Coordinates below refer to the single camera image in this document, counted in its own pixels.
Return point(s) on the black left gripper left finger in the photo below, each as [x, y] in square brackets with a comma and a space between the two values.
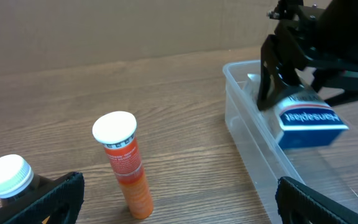
[45, 200]

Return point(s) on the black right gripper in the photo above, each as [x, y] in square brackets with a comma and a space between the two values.
[307, 36]

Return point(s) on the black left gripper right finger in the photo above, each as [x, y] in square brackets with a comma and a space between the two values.
[300, 204]

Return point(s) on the white blue Hansaplast box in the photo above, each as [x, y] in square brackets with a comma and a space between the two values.
[302, 120]

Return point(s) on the clear plastic container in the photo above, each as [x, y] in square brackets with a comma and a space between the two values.
[330, 170]

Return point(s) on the brown bottle white cap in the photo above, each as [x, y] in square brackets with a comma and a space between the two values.
[17, 179]

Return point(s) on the orange tube white cap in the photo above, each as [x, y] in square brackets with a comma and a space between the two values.
[116, 132]

